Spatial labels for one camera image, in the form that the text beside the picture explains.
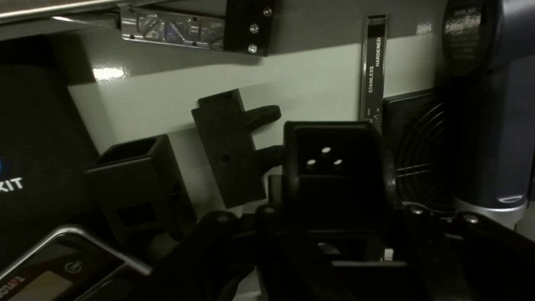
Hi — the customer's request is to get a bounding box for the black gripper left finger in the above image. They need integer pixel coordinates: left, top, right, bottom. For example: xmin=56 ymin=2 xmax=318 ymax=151
xmin=139 ymin=203 xmax=293 ymax=301

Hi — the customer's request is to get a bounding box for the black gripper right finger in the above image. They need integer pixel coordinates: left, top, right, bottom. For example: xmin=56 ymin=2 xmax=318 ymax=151
xmin=388 ymin=203 xmax=535 ymax=301

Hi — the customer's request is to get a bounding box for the black pronged plastic bracket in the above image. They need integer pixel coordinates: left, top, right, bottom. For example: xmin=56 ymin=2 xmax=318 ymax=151
xmin=190 ymin=87 xmax=285 ymax=209

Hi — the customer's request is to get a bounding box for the black rectangular plastic block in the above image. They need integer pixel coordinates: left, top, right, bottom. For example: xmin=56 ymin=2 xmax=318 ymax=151
xmin=84 ymin=132 xmax=200 ymax=251

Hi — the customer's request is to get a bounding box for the black rounded plastic housing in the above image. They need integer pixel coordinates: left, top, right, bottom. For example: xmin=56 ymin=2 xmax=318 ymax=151
xmin=283 ymin=121 xmax=395 ymax=265

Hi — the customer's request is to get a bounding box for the black metal tool drawer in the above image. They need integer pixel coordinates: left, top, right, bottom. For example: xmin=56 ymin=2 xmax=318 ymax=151
xmin=0 ymin=0 xmax=535 ymax=301

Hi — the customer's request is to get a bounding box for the white drawer liner sheet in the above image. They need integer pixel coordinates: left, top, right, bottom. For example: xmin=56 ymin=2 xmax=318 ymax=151
xmin=66 ymin=32 xmax=449 ymax=226

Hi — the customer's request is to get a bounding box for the silver digital scale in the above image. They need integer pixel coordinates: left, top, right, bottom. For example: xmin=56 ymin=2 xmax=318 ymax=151
xmin=0 ymin=223 xmax=156 ymax=301

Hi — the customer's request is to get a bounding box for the black printed strip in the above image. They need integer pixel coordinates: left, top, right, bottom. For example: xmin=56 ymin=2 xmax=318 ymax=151
xmin=358 ymin=12 xmax=392 ymax=136

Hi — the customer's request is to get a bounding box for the black kit box blue logo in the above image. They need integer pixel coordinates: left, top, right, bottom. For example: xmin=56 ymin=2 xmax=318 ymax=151
xmin=0 ymin=62 xmax=114 ymax=271

